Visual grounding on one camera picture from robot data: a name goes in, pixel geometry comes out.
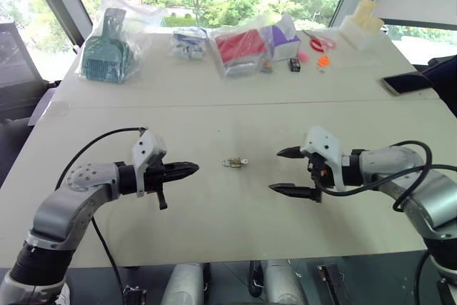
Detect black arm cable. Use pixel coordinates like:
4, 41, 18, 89
316, 139, 457, 213
54, 126, 149, 294

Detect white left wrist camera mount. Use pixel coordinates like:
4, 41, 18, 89
131, 130, 169, 199

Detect dark blue sleeved person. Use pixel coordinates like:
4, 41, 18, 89
420, 54, 457, 117

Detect purple white box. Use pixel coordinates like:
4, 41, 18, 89
262, 14, 302, 63

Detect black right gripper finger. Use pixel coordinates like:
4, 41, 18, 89
268, 182, 317, 201
276, 145, 305, 160

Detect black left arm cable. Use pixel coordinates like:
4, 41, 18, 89
54, 126, 149, 294

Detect green dustpan in plastic bag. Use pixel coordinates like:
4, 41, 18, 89
76, 0, 164, 85

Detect bag of blue white items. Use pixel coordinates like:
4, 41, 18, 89
170, 26, 210, 61

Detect black metal bracket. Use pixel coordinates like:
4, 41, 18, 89
122, 284, 148, 305
316, 264, 350, 305

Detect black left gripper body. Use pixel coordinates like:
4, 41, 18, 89
142, 154, 169, 211

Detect silver rounded robot leg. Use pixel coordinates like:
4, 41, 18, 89
261, 259, 308, 305
159, 263, 205, 305

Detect red package in plastic bag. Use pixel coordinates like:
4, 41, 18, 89
209, 27, 269, 79

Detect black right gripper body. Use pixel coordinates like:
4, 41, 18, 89
306, 152, 328, 203

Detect red handled scissors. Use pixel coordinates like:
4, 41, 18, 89
302, 29, 337, 53

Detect black chair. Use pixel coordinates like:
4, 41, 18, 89
0, 21, 55, 124

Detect smartphone with dark screen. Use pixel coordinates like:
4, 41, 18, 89
378, 72, 436, 96

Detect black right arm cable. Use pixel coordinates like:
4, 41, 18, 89
316, 139, 457, 213

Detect cream plastic containers stack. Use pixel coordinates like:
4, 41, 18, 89
338, 0, 386, 51

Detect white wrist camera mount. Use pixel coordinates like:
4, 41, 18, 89
131, 130, 169, 199
299, 125, 353, 192

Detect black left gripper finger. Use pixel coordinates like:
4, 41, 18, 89
164, 161, 200, 174
164, 171, 196, 184

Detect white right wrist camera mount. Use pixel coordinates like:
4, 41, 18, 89
299, 125, 353, 192

